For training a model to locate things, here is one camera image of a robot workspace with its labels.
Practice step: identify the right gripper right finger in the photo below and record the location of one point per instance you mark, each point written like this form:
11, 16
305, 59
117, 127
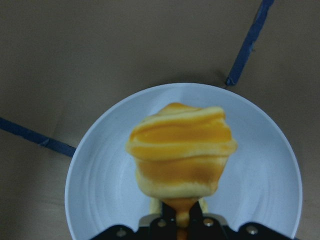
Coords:
205, 226

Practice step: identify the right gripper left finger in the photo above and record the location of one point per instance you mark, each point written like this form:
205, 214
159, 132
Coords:
164, 227

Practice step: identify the blue plate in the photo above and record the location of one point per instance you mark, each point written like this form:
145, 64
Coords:
260, 183

